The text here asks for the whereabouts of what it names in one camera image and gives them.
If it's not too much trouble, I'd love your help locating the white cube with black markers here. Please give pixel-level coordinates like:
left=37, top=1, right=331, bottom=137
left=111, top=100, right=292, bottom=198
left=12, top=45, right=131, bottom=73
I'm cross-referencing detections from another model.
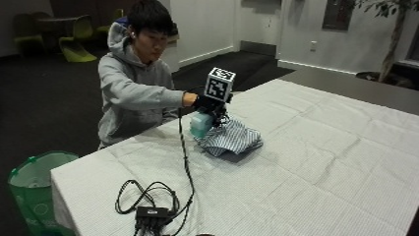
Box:
left=203, top=67, right=236, bottom=103

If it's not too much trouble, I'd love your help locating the dark plant pot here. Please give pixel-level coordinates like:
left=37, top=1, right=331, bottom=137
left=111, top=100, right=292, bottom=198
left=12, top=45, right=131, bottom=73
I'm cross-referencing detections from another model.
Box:
left=355, top=71, right=416, bottom=90

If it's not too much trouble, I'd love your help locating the the person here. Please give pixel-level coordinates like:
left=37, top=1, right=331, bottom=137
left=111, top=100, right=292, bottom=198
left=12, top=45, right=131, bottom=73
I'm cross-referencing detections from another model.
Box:
left=95, top=0, right=199, bottom=150

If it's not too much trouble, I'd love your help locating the white tablecloth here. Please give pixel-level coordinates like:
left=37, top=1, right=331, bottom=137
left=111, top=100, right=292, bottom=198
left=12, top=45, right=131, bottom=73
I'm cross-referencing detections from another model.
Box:
left=48, top=78, right=419, bottom=236

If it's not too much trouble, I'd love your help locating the dark round table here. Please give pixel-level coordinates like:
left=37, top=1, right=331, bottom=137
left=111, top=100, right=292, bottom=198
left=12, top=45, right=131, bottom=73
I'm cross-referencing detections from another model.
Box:
left=36, top=16, right=81, bottom=51

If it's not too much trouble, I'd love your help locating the indoor tree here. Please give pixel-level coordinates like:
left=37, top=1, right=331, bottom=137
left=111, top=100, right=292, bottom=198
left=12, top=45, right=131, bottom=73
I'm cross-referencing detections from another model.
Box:
left=348, top=0, right=419, bottom=84

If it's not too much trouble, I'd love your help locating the lime green chair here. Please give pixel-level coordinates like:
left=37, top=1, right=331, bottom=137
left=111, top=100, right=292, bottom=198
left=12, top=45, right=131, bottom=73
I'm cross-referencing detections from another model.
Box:
left=12, top=12, right=46, bottom=56
left=94, top=8, right=126, bottom=35
left=57, top=14, right=98, bottom=64

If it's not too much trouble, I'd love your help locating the looped black cable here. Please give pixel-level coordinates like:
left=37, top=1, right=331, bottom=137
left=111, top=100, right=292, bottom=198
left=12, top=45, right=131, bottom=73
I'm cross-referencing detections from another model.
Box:
left=114, top=179, right=181, bottom=216

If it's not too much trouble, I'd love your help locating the blue white striped cloth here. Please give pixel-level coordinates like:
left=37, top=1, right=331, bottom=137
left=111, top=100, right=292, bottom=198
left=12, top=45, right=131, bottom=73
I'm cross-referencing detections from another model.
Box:
left=192, top=117, right=264, bottom=157

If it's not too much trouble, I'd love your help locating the black hub box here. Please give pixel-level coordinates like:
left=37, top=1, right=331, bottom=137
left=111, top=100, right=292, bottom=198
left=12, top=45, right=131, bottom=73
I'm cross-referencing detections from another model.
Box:
left=133, top=205, right=173, bottom=228

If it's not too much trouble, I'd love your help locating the pale teal bottle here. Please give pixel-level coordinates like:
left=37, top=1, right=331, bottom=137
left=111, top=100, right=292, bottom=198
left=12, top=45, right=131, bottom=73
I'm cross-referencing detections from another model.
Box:
left=189, top=110, right=214, bottom=139

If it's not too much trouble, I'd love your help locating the long black glove cable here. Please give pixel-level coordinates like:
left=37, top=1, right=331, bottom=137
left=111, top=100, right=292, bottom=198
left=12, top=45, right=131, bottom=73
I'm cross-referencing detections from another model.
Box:
left=167, top=86, right=207, bottom=236

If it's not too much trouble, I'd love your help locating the dark wall panel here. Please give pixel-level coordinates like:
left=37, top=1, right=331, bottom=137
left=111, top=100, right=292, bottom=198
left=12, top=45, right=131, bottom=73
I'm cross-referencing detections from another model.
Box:
left=320, top=0, right=351, bottom=31

